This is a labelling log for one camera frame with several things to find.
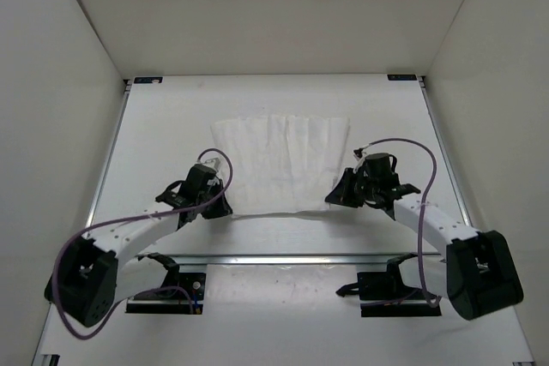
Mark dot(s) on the white skirt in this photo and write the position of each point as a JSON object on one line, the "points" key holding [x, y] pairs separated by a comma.
{"points": [[281, 163]]}

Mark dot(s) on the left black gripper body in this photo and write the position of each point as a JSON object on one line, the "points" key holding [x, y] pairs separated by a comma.
{"points": [[202, 195]]}

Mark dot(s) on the left aluminium table rail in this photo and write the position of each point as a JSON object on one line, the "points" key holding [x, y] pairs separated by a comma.
{"points": [[110, 150]]}

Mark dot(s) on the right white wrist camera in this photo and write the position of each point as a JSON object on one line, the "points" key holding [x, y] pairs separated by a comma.
{"points": [[360, 154]]}

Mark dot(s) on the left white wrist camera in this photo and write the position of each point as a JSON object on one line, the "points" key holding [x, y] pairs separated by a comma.
{"points": [[215, 164]]}

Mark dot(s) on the right aluminium table rail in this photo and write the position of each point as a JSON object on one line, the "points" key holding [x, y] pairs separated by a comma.
{"points": [[436, 124]]}

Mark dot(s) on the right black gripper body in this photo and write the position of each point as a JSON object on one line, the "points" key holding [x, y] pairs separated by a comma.
{"points": [[366, 187]]}

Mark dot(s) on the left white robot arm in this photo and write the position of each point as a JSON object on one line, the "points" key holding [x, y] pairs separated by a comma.
{"points": [[97, 271]]}

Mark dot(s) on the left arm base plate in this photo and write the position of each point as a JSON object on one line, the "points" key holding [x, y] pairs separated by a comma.
{"points": [[183, 296]]}

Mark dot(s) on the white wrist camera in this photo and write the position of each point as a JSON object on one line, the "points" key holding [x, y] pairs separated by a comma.
{"points": [[215, 164], [360, 154]]}

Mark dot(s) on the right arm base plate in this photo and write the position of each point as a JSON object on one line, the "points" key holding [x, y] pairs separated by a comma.
{"points": [[382, 296]]}

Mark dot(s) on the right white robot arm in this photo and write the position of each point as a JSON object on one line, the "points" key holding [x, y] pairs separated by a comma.
{"points": [[475, 270]]}

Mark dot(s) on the left blue corner sticker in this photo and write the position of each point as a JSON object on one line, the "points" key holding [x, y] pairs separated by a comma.
{"points": [[148, 80]]}

